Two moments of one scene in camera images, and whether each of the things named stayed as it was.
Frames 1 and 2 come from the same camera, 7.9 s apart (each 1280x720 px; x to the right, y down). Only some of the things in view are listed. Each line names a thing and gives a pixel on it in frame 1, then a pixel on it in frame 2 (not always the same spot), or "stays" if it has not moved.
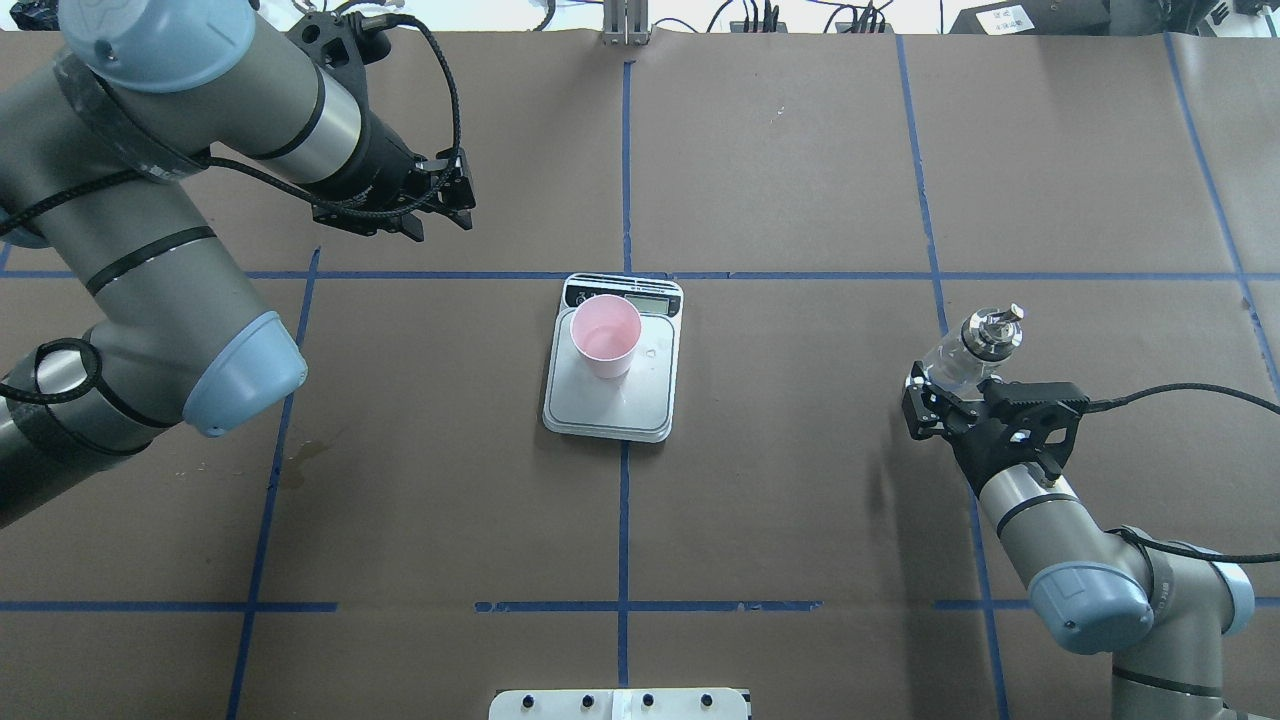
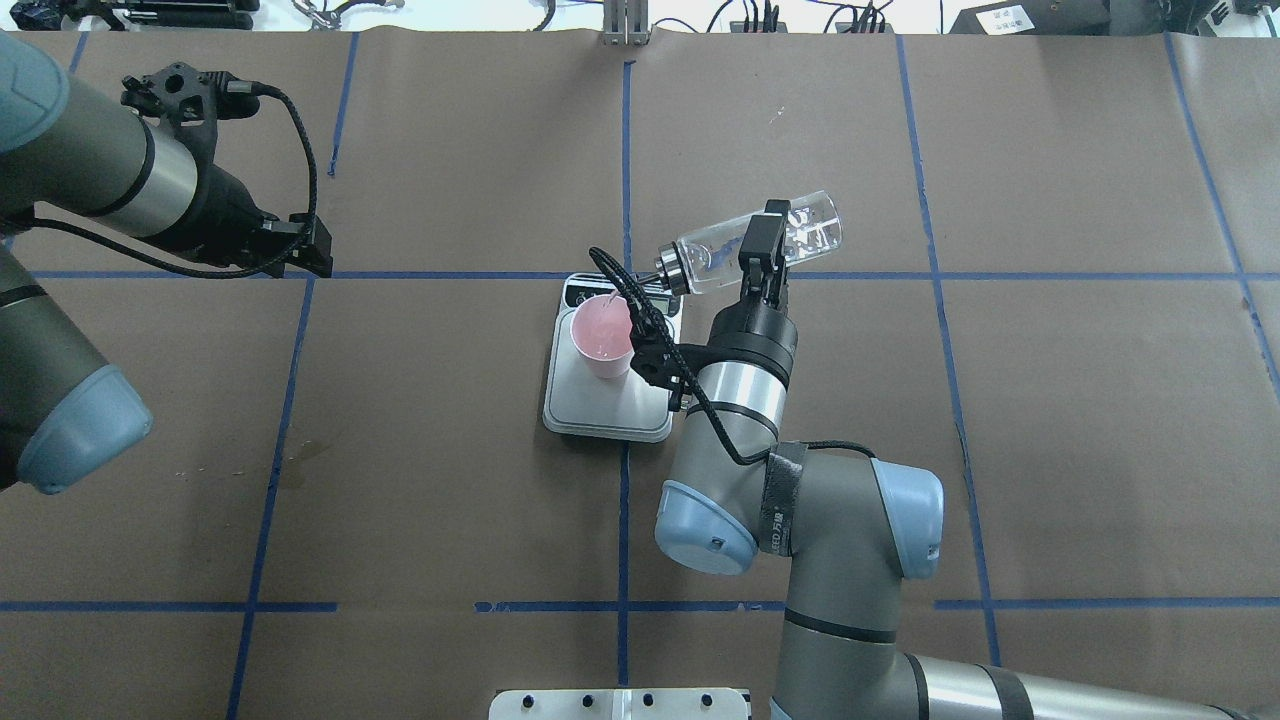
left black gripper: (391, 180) → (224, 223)
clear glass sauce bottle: (985, 336) → (712, 257)
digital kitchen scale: (641, 405) stays
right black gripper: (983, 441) → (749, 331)
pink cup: (605, 329) stays
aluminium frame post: (625, 23) stays
